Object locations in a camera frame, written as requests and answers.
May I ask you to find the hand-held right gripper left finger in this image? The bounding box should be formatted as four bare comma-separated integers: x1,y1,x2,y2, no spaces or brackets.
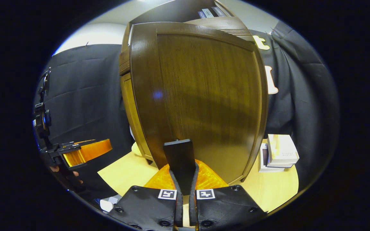
108,162,184,231

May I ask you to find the black door handle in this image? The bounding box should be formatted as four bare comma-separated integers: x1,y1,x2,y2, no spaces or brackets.
163,139,197,195

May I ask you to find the round yellow cushion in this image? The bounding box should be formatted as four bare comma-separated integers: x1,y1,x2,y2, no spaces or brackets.
131,142,144,157

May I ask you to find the small white box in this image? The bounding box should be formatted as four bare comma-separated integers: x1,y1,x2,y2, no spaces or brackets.
100,196,119,213

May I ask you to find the wooden shoe cabinet door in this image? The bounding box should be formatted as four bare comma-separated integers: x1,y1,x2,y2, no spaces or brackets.
130,22,269,185
120,72,156,166

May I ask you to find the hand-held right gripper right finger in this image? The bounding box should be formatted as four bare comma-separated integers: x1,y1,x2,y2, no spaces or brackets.
189,159,267,231

